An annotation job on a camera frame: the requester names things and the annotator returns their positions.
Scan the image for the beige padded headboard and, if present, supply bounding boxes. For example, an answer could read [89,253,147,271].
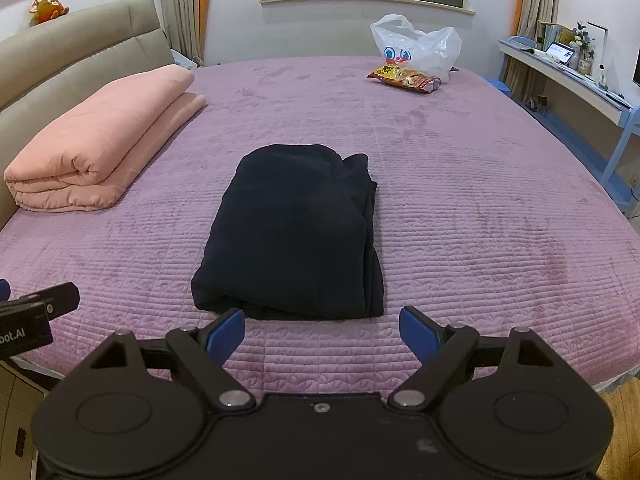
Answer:
[0,0,176,231]

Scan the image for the pink folded quilt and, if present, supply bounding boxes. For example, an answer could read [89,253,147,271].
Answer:
[4,65,208,213]

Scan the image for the white blue bedside item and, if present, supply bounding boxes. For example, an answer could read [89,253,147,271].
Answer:
[169,48,204,70]

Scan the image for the dark navy striped garment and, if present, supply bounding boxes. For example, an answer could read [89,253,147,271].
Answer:
[190,143,386,321]

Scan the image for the red yellow snack packet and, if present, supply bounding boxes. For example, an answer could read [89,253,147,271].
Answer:
[367,63,443,96]

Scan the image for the white plastic bag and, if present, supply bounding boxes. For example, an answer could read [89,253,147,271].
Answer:
[370,14,463,84]

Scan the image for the small open laptop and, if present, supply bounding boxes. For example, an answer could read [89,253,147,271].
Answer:
[544,41,577,67]

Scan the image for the brown plush toy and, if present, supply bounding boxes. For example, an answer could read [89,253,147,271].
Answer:
[28,0,71,27]

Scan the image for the vase of white flowers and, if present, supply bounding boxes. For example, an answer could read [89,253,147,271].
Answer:
[569,21,599,74]

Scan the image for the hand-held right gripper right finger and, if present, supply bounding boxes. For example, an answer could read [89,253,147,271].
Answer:
[387,305,559,409]

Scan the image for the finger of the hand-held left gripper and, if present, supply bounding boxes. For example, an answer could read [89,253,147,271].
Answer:
[27,281,82,319]

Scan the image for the purple quilted bed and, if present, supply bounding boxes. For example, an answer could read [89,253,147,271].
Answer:
[0,56,640,397]

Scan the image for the white window sill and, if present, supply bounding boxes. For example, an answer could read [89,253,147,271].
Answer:
[259,0,475,17]

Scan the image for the upright books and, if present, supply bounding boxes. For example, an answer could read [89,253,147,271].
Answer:
[536,19,574,52]

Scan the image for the beige bedside cabinet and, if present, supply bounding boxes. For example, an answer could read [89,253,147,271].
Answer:
[0,355,68,480]

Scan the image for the beige curtain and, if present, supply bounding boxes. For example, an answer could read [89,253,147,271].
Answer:
[154,0,207,67]
[514,0,560,107]

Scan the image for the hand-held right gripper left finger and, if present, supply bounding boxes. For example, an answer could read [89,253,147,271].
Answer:
[87,308,254,409]

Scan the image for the blue white wall desk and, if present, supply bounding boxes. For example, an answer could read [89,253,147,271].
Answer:
[496,36,640,219]

